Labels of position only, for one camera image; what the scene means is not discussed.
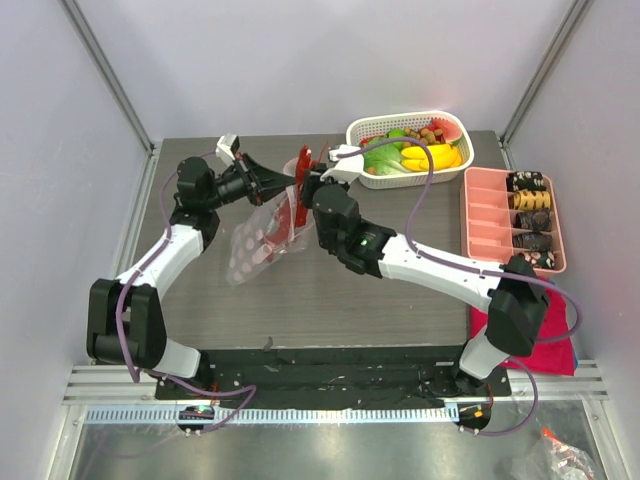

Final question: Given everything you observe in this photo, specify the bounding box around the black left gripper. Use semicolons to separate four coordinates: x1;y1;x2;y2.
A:
204;153;295;211

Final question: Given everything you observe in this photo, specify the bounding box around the red chili pepper toy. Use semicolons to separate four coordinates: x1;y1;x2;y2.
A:
264;145;315;263

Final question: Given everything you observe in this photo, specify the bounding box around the clear pink zip top bag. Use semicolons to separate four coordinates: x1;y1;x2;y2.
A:
226;146;315;286

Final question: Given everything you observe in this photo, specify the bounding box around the brown longan bunch toy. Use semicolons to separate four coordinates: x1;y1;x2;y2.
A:
404;125;445;145

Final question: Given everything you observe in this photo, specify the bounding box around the yellow banana bunch toy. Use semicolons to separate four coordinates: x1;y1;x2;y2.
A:
401;144;462;172

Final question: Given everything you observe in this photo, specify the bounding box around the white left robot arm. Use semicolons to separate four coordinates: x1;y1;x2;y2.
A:
86;154;295;399

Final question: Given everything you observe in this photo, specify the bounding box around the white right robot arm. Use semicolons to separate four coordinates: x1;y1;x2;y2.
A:
301;168;549;395

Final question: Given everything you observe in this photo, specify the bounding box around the crumpled clear plastic bag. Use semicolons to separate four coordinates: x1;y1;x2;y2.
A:
510;427;606;480

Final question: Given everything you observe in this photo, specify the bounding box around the white perforated plastic basket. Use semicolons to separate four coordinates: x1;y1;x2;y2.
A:
346;110;475;189

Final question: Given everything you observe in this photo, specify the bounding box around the green lettuce leaf toy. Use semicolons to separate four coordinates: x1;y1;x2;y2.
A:
363;144;407;176

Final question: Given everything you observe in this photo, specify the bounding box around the green apple toy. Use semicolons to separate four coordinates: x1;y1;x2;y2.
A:
385;129;406;144

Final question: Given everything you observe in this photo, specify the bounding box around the watermelon slice toy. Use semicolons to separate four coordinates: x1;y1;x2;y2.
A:
431;118;463;146

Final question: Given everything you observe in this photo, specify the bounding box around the pink divided organizer tray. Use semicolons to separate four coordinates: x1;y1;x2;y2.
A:
460;167;566;278

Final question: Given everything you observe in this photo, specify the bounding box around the yellow leopard sock roll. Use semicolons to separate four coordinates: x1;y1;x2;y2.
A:
508;190;552;211

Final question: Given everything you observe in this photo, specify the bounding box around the black patterned sock roll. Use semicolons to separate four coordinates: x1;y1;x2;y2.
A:
512;232;553;252

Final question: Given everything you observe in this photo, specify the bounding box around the dark brown sock roll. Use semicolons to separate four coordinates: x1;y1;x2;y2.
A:
513;209;552;232

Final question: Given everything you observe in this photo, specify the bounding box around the black pink floral sock roll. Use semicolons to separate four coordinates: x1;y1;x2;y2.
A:
517;251;556;270

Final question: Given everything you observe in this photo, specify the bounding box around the magenta cloth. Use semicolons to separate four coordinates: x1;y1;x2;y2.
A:
459;279;569;380

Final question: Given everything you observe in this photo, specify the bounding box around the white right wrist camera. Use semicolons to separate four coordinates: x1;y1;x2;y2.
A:
320;144;364;186

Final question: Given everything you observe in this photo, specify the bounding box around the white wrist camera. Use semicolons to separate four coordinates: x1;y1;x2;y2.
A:
320;144;364;186
215;133;240;165

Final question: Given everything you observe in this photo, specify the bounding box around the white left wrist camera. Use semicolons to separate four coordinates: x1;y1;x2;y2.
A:
215;133;240;165

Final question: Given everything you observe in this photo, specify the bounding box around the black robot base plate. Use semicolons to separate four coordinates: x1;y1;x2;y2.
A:
154;344;512;411

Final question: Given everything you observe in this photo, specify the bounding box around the white slotted cable duct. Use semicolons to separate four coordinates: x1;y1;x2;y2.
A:
85;403;459;425

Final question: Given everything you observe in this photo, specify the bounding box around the aluminium frame rail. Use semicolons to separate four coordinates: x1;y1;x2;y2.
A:
63;364;166;404

